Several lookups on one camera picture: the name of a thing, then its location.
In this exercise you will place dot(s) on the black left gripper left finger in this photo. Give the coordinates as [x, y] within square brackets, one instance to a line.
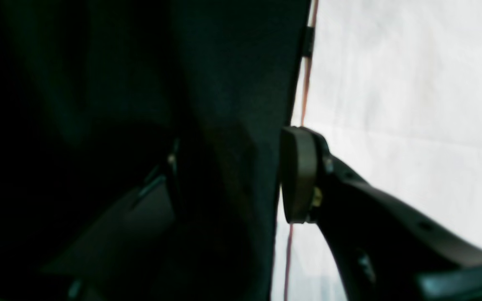
[113, 257]

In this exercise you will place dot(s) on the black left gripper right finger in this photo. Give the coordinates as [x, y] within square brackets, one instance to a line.
[384, 249]

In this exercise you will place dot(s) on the light pink T-shirt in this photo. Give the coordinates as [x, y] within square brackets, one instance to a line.
[395, 86]

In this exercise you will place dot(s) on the black table cloth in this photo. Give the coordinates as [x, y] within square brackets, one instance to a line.
[92, 95]

